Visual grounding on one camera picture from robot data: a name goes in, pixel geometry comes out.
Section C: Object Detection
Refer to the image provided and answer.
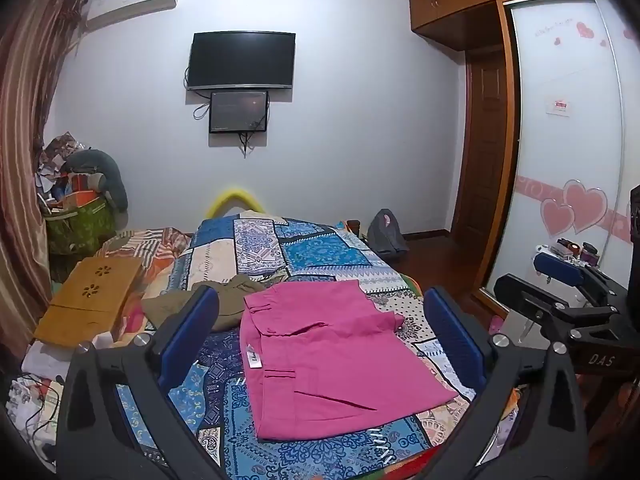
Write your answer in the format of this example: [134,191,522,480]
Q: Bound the green fabric bag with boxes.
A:
[44,195,118,256]

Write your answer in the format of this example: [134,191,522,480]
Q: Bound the orange box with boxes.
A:
[54,189,101,211]

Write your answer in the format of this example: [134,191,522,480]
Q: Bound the pile of crumpled papers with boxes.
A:
[35,132,88,201]

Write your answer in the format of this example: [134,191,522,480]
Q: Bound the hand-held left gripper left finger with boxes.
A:
[56,285,226,480]

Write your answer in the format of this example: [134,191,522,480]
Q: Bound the olive green pants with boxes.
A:
[141,274,286,332]

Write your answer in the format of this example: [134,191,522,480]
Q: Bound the patchwork printed blanket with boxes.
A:
[115,212,521,480]

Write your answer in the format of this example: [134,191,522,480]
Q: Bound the wooden overhead cabinet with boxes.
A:
[407,0,601,51]

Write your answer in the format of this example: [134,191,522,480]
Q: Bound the brown wooden door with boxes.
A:
[450,45,518,246]

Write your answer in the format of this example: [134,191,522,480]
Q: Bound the large black wall television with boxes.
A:
[186,31,296,92]

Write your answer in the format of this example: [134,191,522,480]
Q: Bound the yellow foam arch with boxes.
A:
[207,187,266,218]

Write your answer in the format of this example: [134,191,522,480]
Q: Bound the small black wall monitor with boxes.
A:
[208,90,271,134]

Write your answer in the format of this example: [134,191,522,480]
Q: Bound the brown striped curtain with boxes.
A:
[0,0,88,361]

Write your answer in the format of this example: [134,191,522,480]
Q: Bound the wooden lap desk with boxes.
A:
[34,256,143,348]

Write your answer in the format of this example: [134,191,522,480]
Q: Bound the striped orange blanket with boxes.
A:
[97,227,193,331]

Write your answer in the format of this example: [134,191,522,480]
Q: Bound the grey neck pillow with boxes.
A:
[65,149,129,211]

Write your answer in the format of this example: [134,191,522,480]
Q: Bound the white heart-print wardrobe door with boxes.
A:
[480,0,640,321]

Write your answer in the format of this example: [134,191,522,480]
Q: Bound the grey backpack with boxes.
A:
[367,208,411,256]

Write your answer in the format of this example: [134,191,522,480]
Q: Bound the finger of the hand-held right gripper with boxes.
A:
[493,273,623,348]
[532,251,630,308]

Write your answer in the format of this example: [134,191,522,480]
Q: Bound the thin black floor cable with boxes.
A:
[20,375,66,461]

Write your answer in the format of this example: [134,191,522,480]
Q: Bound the white air conditioner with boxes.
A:
[82,0,183,31]

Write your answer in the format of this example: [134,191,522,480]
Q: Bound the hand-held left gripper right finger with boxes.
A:
[422,286,591,480]

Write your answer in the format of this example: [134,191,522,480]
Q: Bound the white crumpled cloth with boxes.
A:
[7,332,116,461]

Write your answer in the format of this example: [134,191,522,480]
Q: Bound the pink pants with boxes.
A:
[240,280,461,443]

